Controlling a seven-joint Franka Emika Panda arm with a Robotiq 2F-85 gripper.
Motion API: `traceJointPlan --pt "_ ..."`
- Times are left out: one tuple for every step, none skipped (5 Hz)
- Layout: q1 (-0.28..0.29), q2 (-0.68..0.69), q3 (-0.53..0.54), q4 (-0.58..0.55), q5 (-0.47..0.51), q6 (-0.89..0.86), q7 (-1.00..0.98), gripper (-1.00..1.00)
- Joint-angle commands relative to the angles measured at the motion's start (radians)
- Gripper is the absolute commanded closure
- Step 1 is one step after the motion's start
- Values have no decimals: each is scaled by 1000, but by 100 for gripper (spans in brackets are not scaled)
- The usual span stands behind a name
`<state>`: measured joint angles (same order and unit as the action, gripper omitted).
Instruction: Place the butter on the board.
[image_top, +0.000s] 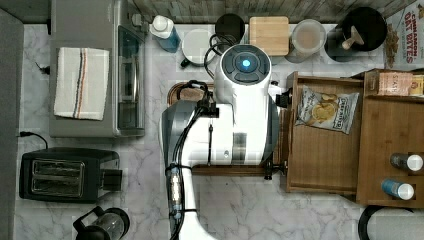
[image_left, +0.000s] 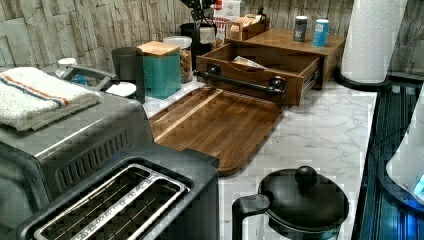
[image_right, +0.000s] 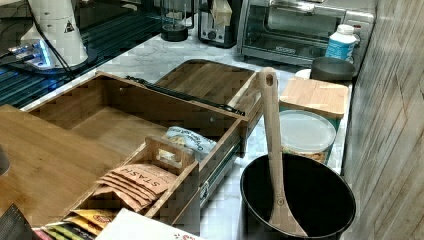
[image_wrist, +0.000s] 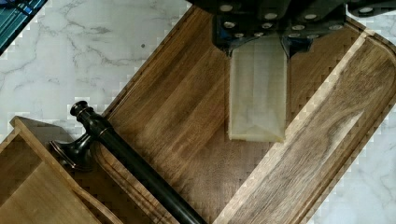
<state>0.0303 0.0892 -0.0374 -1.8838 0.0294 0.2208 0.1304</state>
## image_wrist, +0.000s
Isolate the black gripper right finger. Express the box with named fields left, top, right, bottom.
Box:
left=281, top=0, right=346, bottom=58

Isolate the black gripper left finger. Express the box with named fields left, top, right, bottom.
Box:
left=212, top=0, right=283, bottom=58

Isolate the dark wooden cutting board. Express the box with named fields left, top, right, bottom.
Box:
left=59, top=5, right=396, bottom=224

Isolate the dark bronze paper towel holder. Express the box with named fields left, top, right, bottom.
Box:
left=49, top=101, right=207, bottom=224

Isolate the teal striped cloth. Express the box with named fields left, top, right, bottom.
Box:
left=0, top=0, right=48, bottom=54

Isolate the light wooden box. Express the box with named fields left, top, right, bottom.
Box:
left=0, top=116, right=123, bottom=224

